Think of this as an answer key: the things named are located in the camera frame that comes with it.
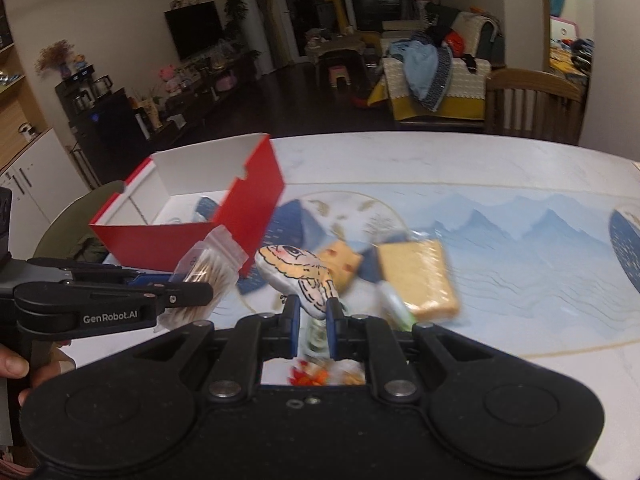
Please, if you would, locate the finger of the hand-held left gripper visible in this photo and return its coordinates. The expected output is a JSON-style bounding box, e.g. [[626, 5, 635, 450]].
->
[[27, 257, 174, 289], [13, 281, 215, 342]]

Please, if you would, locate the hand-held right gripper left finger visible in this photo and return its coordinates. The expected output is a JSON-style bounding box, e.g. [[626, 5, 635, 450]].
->
[[132, 298, 302, 404]]

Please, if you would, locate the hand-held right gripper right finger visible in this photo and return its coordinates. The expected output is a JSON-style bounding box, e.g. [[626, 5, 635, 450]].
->
[[326, 300, 489, 404]]

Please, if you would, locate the red cardboard box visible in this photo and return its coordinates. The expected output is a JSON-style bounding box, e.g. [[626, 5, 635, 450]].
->
[[89, 132, 286, 279]]

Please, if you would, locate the cartoon face printed pouch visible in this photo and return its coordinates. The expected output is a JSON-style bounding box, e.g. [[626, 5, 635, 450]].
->
[[254, 243, 340, 320]]

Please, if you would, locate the clear bag of cotton swabs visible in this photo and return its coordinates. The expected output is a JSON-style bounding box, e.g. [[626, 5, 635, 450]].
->
[[152, 225, 249, 333]]

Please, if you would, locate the green and white tube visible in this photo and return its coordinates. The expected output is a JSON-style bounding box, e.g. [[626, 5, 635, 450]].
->
[[376, 280, 417, 332]]

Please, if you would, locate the person's left hand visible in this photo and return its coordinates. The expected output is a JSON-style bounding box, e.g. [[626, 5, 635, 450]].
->
[[0, 345, 37, 407]]

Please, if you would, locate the orange snack packet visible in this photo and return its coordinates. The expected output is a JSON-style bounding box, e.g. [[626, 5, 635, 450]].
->
[[289, 359, 367, 387]]

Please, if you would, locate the yellow-orange soft toy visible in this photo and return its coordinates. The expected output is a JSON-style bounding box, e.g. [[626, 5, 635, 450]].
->
[[319, 240, 364, 292]]

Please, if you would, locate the olive green chair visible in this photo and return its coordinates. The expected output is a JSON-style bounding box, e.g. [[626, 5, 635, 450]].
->
[[33, 180, 127, 262]]

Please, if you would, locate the white cabinet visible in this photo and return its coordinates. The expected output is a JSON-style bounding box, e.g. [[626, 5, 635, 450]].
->
[[0, 126, 83, 248]]

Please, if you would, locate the yellow wrapped sponge block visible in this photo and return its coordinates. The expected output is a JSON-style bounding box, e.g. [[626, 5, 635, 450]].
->
[[376, 239, 461, 320]]

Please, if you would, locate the black drinks cabinet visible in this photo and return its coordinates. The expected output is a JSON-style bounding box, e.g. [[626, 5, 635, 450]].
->
[[54, 74, 148, 187]]

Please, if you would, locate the blue mountain print table mat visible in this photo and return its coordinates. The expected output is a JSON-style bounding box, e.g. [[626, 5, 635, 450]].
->
[[100, 180, 640, 358]]

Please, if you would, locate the dark television stand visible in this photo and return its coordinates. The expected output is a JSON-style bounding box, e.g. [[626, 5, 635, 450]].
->
[[150, 51, 262, 133]]

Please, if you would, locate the vase of dried flowers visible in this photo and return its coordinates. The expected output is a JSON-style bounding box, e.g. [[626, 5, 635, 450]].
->
[[34, 39, 77, 80]]

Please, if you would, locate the black television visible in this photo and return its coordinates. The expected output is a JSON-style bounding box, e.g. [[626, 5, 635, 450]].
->
[[164, 1, 225, 62]]

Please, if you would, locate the pink stool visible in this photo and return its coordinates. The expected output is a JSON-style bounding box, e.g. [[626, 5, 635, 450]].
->
[[327, 64, 350, 91]]

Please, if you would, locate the sofa with cream cover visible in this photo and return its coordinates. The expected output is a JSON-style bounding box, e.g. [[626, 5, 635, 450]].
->
[[369, 6, 507, 122]]

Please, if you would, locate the white standing air conditioner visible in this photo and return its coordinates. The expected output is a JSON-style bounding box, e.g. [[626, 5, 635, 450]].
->
[[234, 0, 274, 77]]

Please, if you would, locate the blue clothes pile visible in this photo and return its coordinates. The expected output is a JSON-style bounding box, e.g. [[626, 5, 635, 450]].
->
[[389, 40, 454, 112]]

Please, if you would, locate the low coffee table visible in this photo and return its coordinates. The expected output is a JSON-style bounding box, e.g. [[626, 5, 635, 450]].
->
[[304, 34, 370, 70]]

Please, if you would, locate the green house plant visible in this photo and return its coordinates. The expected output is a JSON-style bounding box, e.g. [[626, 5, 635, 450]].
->
[[223, 0, 249, 28]]

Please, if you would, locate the wooden chair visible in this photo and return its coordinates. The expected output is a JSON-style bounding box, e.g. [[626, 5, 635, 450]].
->
[[483, 68, 587, 145]]

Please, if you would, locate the yellow giraffe toy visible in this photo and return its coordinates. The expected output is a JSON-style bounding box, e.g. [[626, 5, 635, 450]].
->
[[321, 0, 352, 37]]

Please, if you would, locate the cluttered bed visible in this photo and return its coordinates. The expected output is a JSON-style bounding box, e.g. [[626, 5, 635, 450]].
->
[[549, 15, 597, 87]]

